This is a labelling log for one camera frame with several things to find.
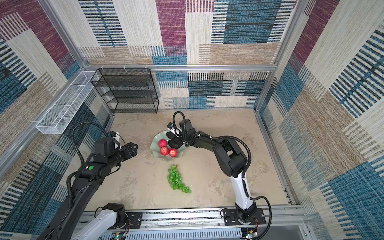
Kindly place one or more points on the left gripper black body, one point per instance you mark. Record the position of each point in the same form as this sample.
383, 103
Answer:
124, 153

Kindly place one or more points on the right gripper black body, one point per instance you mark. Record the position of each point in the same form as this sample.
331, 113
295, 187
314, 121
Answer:
185, 136

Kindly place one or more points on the red fake apple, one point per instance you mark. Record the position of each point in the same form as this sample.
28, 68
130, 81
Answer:
173, 153
162, 143
164, 151

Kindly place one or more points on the green fake grape bunch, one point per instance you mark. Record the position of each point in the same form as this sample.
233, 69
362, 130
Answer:
176, 181

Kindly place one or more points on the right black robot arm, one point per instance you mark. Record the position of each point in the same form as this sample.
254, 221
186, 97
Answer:
234, 158

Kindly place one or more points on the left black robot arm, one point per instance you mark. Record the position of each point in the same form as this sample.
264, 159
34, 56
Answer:
83, 183

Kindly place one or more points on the light green wavy fruit bowl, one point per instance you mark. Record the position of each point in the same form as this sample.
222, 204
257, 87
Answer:
156, 149

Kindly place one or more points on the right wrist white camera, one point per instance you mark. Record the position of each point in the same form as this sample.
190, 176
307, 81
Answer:
174, 129

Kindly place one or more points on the wrist white camera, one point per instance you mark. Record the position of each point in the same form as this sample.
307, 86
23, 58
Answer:
116, 138
174, 129

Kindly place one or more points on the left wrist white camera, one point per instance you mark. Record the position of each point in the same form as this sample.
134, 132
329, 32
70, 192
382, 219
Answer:
116, 138

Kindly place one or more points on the black wire mesh shelf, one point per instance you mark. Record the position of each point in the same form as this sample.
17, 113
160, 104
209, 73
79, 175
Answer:
129, 90

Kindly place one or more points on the white wire mesh basket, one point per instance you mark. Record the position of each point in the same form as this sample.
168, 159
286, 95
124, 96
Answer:
61, 113

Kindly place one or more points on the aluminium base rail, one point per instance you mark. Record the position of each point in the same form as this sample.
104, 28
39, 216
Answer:
280, 223

